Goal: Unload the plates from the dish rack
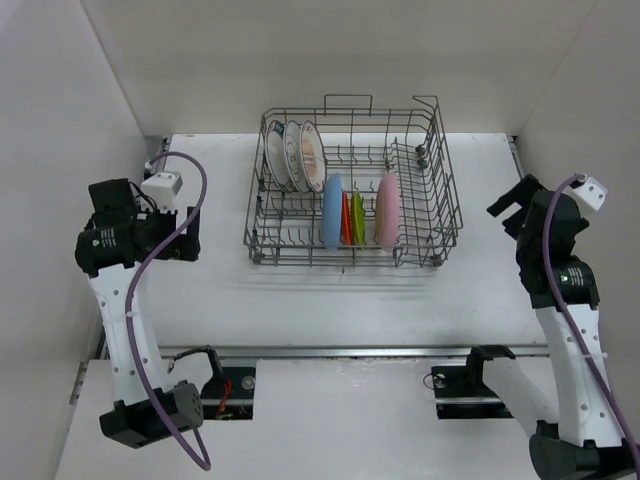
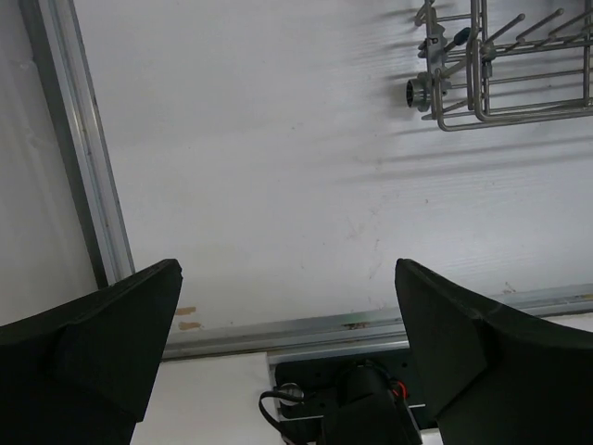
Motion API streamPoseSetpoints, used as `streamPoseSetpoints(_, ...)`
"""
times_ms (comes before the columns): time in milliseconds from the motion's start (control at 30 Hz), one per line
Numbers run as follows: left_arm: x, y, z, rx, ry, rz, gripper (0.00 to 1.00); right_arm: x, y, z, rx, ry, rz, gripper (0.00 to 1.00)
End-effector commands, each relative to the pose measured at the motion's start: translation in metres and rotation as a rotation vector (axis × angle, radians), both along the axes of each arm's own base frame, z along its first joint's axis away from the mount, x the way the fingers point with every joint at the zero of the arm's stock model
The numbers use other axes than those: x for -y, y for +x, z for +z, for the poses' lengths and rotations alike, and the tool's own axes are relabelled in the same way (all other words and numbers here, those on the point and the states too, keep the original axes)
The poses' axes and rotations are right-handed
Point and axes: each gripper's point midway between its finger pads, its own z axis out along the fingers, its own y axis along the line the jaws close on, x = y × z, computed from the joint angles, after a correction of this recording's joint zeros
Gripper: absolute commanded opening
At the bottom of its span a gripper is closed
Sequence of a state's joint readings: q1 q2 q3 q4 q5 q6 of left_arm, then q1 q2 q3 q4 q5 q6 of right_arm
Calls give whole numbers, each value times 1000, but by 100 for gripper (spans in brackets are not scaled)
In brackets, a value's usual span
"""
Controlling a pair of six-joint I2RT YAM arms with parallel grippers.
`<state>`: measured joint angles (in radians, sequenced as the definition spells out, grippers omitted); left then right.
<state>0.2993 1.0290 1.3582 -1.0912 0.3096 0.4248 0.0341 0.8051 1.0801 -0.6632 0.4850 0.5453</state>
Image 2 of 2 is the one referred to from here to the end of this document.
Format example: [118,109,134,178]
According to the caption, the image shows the grey wire dish rack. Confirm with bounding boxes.
[405,1,592,132]

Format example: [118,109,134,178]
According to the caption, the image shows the aluminium table edge rail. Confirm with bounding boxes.
[19,1,592,360]

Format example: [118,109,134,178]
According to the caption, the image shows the black base cable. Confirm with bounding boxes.
[258,390,307,435]

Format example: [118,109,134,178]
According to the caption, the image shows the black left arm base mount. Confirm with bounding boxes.
[273,349,436,444]

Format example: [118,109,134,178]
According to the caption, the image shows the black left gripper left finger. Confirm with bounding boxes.
[1,259,183,444]

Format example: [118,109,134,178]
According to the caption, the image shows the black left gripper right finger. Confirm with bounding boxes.
[395,259,592,444]

